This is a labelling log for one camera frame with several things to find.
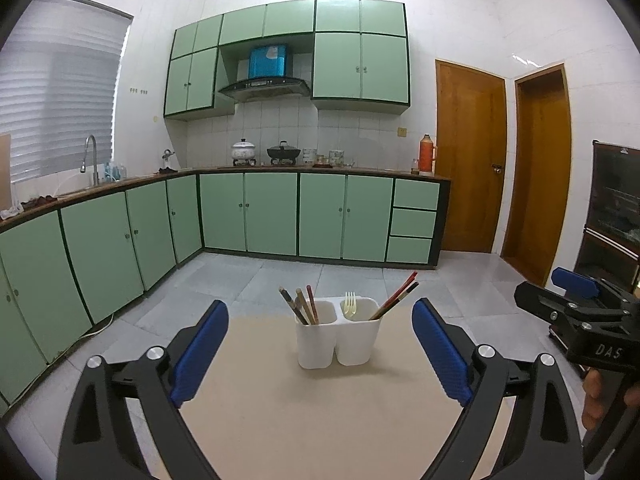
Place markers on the white plastic container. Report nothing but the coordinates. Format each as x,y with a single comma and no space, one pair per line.
315,342
356,340

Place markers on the person's right hand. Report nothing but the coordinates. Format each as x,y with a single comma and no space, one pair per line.
591,397

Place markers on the small kettle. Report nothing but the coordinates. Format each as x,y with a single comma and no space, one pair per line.
167,154

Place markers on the dark cloth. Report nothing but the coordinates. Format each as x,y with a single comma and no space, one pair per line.
37,201

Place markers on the plain bamboo chopstick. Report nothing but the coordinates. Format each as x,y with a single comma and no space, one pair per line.
301,302

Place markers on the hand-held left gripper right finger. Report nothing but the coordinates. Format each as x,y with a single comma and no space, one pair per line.
445,350

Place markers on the black wok with lid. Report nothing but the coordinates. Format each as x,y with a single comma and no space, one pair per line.
284,152

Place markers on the black glass cabinet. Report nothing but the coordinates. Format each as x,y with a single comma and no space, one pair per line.
615,185

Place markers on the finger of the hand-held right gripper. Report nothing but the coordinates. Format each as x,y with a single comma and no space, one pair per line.
575,282
542,304

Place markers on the green upper kitchen cabinet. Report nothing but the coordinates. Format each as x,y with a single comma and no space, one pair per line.
360,67

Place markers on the patterned ceramic jar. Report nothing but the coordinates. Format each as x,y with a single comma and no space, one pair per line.
336,157
309,156

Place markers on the gas stove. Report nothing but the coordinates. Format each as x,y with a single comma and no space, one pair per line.
265,162

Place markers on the small wall hooks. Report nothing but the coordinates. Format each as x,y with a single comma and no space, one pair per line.
137,91

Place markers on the white window blind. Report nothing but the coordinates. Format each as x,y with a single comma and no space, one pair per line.
55,100

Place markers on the green cabinet drawer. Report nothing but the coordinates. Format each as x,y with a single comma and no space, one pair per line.
413,223
416,195
410,250

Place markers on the cream plastic fork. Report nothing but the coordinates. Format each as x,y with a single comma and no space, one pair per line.
350,301

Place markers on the brown wooden door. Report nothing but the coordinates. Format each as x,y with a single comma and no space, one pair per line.
470,160
537,180

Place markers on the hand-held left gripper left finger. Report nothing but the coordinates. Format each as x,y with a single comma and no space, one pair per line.
200,350

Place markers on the black chopstick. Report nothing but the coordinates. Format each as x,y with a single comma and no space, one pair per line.
402,298
292,305

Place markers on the metal sink faucet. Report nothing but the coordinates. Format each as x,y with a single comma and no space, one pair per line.
90,150

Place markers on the orange thermos flask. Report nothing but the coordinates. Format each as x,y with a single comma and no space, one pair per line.
426,152

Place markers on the white cooking pot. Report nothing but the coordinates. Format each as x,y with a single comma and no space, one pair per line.
244,150

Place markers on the green base kitchen cabinet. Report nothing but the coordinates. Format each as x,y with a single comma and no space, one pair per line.
270,215

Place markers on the range hood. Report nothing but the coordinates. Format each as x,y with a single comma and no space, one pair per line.
265,87

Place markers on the chopsticks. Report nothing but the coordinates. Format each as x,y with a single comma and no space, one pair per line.
397,292

